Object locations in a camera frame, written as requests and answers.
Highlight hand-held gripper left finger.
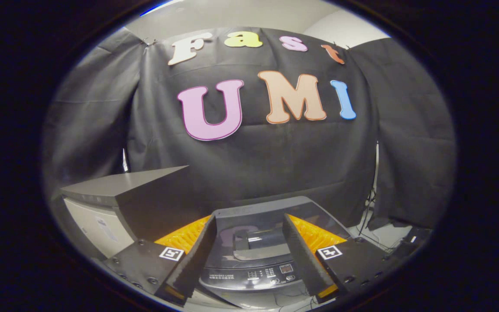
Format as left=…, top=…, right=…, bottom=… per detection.
left=102, top=215, right=217, bottom=306

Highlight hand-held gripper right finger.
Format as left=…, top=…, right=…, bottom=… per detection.
left=282, top=213, right=399, bottom=304

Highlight grey washing machine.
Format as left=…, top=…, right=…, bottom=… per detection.
left=198, top=196, right=354, bottom=310

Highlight thin black stand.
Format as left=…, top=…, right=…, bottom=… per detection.
left=359, top=143, right=381, bottom=237

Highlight black backdrop cloth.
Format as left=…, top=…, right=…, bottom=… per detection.
left=44, top=27, right=457, bottom=230

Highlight black box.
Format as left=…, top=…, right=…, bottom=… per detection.
left=395, top=227, right=432, bottom=257

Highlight black floor cables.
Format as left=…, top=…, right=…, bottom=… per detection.
left=275, top=292, right=319, bottom=312

